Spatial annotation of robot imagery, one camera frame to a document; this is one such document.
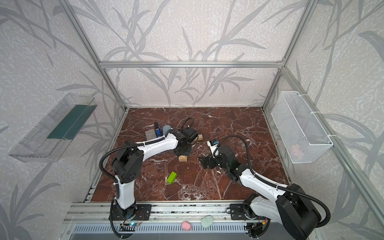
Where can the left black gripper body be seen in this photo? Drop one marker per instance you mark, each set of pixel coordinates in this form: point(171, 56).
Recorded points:
point(186, 148)

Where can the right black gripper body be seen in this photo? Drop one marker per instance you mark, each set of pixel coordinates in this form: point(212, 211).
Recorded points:
point(210, 161)

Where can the green block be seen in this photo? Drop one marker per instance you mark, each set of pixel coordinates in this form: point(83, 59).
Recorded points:
point(171, 178)

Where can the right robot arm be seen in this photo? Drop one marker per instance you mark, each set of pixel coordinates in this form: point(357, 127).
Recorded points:
point(290, 206)

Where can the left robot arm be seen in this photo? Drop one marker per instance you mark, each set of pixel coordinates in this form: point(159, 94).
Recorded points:
point(128, 161)

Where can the grey sponge block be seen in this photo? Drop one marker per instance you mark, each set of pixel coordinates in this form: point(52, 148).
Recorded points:
point(150, 134)

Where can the grey blue oval case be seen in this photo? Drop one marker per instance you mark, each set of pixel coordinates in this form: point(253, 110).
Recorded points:
point(166, 130)

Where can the green putty blob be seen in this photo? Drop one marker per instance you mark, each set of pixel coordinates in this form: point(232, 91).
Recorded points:
point(207, 221)

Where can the pink object in basket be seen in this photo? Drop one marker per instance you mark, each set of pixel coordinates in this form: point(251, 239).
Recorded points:
point(297, 152)

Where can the pink putty blob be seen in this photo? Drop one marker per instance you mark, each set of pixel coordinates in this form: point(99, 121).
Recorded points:
point(186, 226)

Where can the green sheet in bin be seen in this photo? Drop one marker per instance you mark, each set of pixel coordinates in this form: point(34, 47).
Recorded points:
point(71, 124)

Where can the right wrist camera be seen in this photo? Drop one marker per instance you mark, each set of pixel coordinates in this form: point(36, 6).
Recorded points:
point(214, 145)

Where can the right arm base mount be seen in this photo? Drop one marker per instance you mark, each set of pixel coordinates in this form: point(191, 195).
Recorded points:
point(238, 212)

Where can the aluminium front rail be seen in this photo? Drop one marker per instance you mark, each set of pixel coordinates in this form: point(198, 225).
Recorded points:
point(161, 212)

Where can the white wire basket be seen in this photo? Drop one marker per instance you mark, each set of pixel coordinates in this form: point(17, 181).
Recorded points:
point(298, 124)

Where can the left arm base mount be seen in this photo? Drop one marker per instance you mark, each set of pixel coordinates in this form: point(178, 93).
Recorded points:
point(132, 212)

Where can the clear plastic wall bin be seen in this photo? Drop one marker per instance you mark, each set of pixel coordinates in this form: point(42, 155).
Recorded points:
point(35, 147)

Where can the aluminium cage frame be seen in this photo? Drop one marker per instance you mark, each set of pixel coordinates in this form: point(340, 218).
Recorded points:
point(360, 180)

